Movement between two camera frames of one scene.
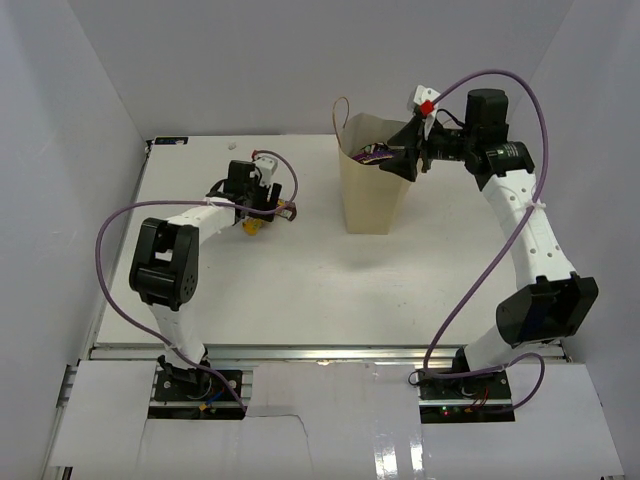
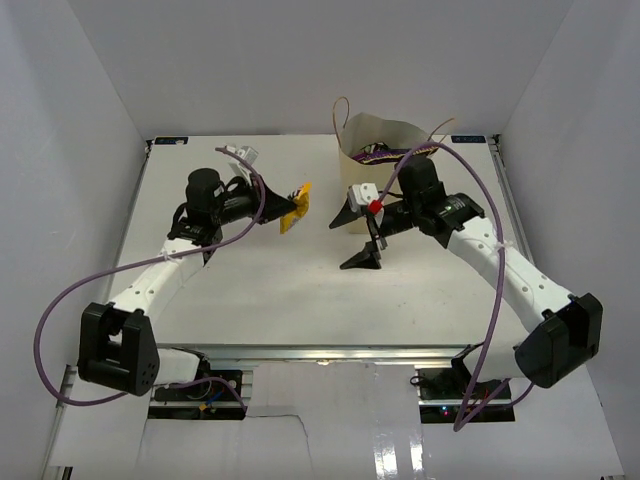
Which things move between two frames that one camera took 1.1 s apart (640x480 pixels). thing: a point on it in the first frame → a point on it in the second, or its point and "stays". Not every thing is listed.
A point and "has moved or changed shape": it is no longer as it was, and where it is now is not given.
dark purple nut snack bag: [374, 152] stays
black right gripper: [405, 163] → [369, 257]
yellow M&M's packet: [252, 225] has moved or changed shape
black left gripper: [264, 191] stays
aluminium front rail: [281, 354] stays
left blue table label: [170, 140] stays
